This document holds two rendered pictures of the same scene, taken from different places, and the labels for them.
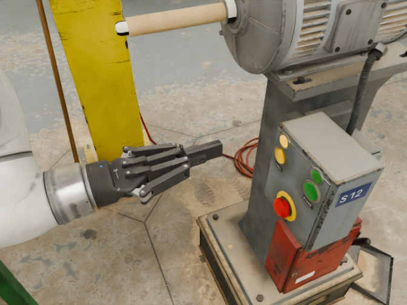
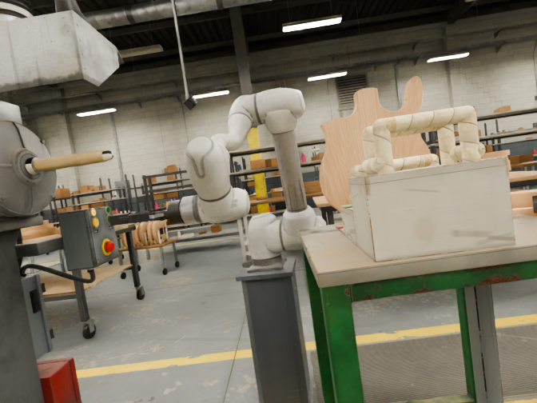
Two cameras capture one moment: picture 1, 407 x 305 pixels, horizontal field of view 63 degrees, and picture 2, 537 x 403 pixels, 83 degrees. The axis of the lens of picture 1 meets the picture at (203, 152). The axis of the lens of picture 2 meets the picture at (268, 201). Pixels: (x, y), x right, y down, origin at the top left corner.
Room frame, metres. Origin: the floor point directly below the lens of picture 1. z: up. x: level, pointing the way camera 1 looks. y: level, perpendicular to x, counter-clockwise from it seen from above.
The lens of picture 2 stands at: (1.11, 0.85, 1.11)
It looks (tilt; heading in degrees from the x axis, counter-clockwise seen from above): 3 degrees down; 205
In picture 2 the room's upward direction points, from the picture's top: 8 degrees counter-clockwise
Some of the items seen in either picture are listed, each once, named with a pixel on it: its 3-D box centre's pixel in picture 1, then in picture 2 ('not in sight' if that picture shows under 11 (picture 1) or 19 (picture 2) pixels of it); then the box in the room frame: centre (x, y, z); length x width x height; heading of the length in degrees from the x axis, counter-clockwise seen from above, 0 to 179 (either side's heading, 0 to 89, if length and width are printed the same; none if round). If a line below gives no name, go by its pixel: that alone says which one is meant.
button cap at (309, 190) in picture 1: (312, 190); not in sight; (0.34, -0.18, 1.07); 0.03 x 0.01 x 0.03; 23
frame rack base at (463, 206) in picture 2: not in sight; (422, 207); (0.37, 0.86, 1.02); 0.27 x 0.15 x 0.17; 113
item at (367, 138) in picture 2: not in sight; (371, 153); (0.37, 0.77, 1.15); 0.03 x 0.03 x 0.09
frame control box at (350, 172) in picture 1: (330, 172); (69, 248); (0.46, -0.26, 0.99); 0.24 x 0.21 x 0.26; 113
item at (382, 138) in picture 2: not in sight; (383, 149); (0.45, 0.80, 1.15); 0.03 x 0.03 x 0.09
